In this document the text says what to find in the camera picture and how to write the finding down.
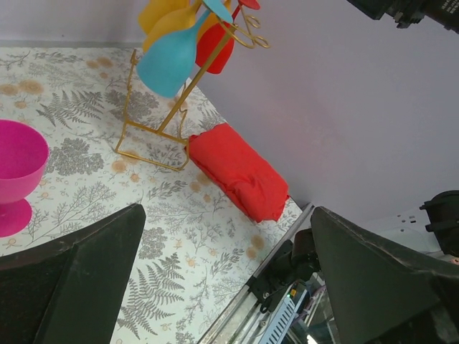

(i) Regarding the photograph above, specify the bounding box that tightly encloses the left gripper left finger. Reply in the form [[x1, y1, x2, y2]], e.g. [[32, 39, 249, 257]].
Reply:
[[1, 204, 146, 343]]

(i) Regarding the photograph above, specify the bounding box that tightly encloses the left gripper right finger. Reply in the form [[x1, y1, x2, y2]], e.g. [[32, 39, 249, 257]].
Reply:
[[311, 207, 458, 343]]

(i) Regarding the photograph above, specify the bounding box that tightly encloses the magenta plastic wine glass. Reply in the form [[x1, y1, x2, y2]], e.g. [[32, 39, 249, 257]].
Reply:
[[1, 119, 49, 237]]

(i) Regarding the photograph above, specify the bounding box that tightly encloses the red plastic wine glass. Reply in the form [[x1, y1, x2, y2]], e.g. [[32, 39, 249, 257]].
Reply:
[[195, 0, 262, 75]]

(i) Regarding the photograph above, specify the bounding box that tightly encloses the teal plastic wine glass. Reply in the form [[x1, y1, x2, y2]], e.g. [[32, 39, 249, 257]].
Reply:
[[136, 1, 232, 98]]

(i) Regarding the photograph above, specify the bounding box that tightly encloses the middle yellow wine glass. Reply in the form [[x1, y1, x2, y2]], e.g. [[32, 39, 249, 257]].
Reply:
[[138, 0, 189, 34]]

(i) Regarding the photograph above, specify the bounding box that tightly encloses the yellow wine glass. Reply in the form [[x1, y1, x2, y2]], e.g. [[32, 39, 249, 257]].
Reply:
[[138, 0, 189, 34], [142, 1, 202, 53], [197, 0, 232, 41]]

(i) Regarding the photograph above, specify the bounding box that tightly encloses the front yellow wine glass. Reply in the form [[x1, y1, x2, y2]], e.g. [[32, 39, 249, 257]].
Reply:
[[142, 1, 202, 53]]

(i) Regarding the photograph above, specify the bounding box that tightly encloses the rear right yellow wine glass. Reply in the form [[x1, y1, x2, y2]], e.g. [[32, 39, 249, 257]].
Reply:
[[197, 0, 232, 41]]

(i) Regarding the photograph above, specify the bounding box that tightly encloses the red folded cloth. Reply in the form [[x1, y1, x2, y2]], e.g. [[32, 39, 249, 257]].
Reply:
[[186, 123, 289, 223]]

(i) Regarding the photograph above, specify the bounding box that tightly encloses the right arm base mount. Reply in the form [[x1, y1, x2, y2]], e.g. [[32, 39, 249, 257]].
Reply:
[[247, 229, 321, 314]]

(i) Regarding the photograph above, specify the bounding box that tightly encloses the slotted grey cable duct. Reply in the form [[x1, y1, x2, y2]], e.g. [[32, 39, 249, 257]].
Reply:
[[259, 290, 308, 344]]

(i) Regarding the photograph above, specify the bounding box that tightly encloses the gold wire glass rack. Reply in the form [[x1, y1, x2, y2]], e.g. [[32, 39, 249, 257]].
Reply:
[[115, 1, 270, 160]]

